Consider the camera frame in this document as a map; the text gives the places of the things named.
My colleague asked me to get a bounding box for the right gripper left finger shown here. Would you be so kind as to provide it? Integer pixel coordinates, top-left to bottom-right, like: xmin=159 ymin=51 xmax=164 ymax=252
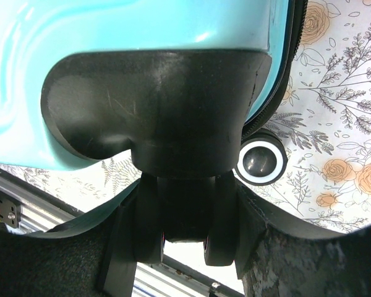
xmin=0 ymin=179 xmax=143 ymax=297

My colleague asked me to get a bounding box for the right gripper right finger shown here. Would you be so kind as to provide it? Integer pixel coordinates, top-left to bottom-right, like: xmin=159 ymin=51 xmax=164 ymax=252
xmin=235 ymin=185 xmax=371 ymax=296

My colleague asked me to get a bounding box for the pink and teal suitcase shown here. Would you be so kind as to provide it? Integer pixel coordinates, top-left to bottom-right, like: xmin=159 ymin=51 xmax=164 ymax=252
xmin=0 ymin=1 xmax=307 ymax=266

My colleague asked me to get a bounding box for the aluminium mounting rail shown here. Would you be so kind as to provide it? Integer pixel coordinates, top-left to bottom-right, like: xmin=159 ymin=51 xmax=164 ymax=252
xmin=0 ymin=160 xmax=248 ymax=297

